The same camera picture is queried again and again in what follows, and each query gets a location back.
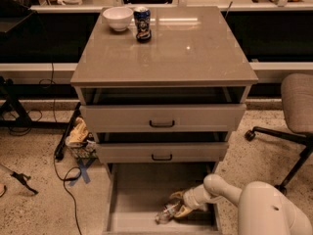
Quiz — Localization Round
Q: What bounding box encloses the bottom grey drawer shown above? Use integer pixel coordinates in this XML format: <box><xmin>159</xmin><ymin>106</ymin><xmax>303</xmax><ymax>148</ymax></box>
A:
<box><xmin>103</xmin><ymin>163</ymin><xmax>222</xmax><ymax>235</ymax></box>

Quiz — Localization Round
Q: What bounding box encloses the grey drawer cabinet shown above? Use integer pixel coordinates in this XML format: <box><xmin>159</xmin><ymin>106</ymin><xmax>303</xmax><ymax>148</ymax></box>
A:
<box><xmin>69</xmin><ymin>5</ymin><xmax>259</xmax><ymax>235</ymax></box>

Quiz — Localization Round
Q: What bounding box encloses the blue soda can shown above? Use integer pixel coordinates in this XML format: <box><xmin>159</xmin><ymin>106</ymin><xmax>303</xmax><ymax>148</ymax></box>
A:
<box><xmin>133</xmin><ymin>6</ymin><xmax>152</xmax><ymax>42</ymax></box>

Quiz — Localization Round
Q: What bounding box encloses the middle grey drawer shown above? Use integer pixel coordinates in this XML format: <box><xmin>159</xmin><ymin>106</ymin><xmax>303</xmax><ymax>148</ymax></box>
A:
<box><xmin>96</xmin><ymin>142</ymin><xmax>229</xmax><ymax>164</ymax></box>

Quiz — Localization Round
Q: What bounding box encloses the black floor cable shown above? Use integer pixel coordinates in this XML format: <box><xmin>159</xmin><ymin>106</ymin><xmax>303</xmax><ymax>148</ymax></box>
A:
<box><xmin>52</xmin><ymin>154</ymin><xmax>83</xmax><ymax>235</ymax></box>

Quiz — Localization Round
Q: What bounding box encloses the grey drawer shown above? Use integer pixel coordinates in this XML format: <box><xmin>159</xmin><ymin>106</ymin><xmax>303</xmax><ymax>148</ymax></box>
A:
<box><xmin>103</xmin><ymin>163</ymin><xmax>222</xmax><ymax>235</ymax></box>
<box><xmin>80</xmin><ymin>104</ymin><xmax>246</xmax><ymax>133</ymax></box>
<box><xmin>96</xmin><ymin>142</ymin><xmax>229</xmax><ymax>164</ymax></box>

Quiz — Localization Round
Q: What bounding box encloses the basket with snack bags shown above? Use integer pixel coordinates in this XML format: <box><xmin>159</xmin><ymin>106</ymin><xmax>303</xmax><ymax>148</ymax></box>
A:
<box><xmin>66</xmin><ymin>117</ymin><xmax>97</xmax><ymax>159</ymax></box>

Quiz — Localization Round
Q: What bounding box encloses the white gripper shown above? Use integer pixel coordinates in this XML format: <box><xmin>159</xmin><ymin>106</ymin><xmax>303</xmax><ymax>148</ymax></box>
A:
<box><xmin>169</xmin><ymin>185</ymin><xmax>209</xmax><ymax>218</ymax></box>

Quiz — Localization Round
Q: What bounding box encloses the clear plastic water bottle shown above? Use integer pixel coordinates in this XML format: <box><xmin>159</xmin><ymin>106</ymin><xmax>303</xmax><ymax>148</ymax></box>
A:
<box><xmin>155</xmin><ymin>200</ymin><xmax>182</xmax><ymax>224</ymax></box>

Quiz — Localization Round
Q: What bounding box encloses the grey office chair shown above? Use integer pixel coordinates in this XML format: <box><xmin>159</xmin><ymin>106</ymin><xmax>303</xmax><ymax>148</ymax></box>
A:
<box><xmin>245</xmin><ymin>73</ymin><xmax>313</xmax><ymax>195</ymax></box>

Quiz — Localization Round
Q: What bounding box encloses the black power strip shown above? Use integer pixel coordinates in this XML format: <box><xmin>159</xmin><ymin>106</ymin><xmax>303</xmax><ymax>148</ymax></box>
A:
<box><xmin>54</xmin><ymin>104</ymin><xmax>80</xmax><ymax>161</ymax></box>

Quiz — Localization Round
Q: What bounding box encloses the white ceramic bowl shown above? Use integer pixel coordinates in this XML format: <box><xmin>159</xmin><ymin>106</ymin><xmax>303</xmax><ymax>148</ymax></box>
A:
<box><xmin>103</xmin><ymin>7</ymin><xmax>133</xmax><ymax>31</ymax></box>

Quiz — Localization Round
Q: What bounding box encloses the top grey drawer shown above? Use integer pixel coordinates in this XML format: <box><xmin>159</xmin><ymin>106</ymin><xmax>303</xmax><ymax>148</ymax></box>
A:
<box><xmin>80</xmin><ymin>104</ymin><xmax>246</xmax><ymax>133</ymax></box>

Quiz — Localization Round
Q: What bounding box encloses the black table frame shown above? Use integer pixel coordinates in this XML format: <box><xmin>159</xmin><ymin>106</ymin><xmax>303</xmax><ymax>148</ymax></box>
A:
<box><xmin>0</xmin><ymin>76</ymin><xmax>69</xmax><ymax>131</ymax></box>

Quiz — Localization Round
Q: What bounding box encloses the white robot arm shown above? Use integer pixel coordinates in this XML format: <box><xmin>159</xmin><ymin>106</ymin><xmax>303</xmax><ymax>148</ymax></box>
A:
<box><xmin>170</xmin><ymin>173</ymin><xmax>313</xmax><ymax>235</ymax></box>

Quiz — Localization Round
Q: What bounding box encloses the black tripod leg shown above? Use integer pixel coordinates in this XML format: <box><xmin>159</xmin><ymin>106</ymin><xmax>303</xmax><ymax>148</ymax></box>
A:
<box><xmin>0</xmin><ymin>164</ymin><xmax>38</xmax><ymax>195</ymax></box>

